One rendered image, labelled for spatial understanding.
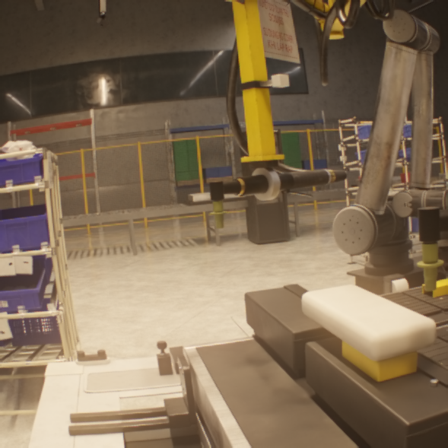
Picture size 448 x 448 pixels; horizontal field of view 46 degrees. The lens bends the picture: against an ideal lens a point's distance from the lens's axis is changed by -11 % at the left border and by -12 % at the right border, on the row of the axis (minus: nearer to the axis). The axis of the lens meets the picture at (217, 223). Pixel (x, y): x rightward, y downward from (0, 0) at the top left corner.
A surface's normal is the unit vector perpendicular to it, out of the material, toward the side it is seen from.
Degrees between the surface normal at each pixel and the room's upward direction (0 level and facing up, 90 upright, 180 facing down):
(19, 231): 95
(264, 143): 90
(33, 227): 95
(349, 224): 90
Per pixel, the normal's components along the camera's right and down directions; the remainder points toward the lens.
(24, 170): 0.23, 0.21
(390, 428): -0.98, 0.11
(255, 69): 0.62, 0.02
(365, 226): -0.57, 0.11
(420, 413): -0.09, -0.99
